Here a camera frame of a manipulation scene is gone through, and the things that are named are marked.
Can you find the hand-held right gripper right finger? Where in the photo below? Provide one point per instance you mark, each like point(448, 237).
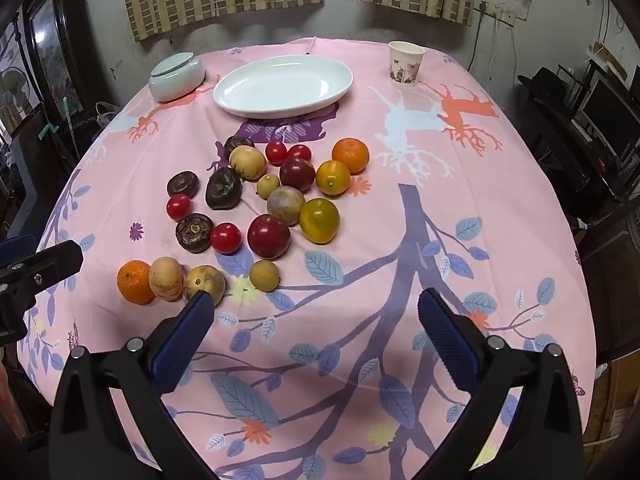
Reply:
point(445, 340)

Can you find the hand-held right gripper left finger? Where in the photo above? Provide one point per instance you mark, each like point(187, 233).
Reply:
point(185, 342)

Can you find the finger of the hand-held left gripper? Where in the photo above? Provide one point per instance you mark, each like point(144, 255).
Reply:
point(17, 247)
point(50, 262)

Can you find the olive yellow round fruit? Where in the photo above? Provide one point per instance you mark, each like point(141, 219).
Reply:
point(205, 280)

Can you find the tan round fruit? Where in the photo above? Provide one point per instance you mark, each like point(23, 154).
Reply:
point(165, 278)

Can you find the small tan longan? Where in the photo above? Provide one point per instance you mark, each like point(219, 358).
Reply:
point(264, 275)
point(267, 185)

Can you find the dark brown water chestnut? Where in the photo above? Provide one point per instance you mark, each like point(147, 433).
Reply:
point(182, 184)
point(235, 142)
point(223, 189)
point(194, 231)

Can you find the red cherry tomato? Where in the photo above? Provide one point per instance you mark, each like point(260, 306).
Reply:
point(225, 238)
point(275, 152)
point(178, 207)
point(299, 152)

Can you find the red plum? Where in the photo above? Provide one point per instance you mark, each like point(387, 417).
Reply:
point(268, 236)

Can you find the brown passion fruit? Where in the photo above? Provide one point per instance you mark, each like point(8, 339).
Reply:
point(285, 206)

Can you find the green yellow mandarin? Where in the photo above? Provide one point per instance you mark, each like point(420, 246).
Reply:
point(319, 221)

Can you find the yellow pepino melon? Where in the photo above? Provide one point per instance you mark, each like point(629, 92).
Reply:
point(247, 164)

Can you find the yellow orange mandarin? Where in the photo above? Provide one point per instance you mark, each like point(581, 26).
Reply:
point(332, 177)

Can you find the dark purple plum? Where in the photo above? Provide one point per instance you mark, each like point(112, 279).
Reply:
point(297, 174)

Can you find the white oval plate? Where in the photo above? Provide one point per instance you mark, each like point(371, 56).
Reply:
point(282, 85)

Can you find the pink printed tablecloth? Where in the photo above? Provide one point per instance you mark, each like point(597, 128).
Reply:
point(500, 210)

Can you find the clear plastic bag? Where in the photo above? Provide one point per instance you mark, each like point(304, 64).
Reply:
point(106, 112)

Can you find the cardboard box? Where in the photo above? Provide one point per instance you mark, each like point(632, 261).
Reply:
point(617, 400)

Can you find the dark wooden cabinet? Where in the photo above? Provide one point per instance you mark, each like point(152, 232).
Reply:
point(45, 50)

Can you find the pale green lidded ceramic jar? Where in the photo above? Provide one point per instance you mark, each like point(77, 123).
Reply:
point(175, 80)

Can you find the black hat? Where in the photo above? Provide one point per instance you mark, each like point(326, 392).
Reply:
point(542, 82)

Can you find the printed paper cup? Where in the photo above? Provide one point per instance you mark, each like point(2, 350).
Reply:
point(405, 65)

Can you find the black computer monitor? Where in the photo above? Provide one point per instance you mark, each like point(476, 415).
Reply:
point(605, 105)

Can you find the white wall socket panel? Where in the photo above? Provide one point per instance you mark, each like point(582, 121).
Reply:
point(495, 12)

